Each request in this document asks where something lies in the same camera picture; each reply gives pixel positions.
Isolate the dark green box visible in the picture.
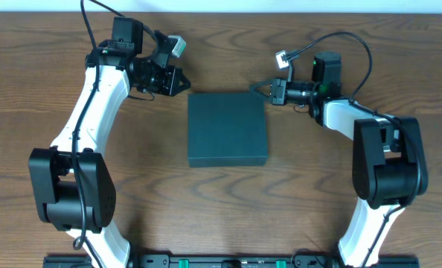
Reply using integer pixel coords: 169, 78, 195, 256
188, 92, 269, 168

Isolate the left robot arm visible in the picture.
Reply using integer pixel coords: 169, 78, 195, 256
28, 16, 190, 267

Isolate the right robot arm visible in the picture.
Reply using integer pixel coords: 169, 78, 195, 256
249, 51, 427, 267

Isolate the right black cable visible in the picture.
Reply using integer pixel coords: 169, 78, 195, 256
286, 31, 423, 268

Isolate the black mounting rail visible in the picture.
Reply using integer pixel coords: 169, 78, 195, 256
42, 254, 420, 268

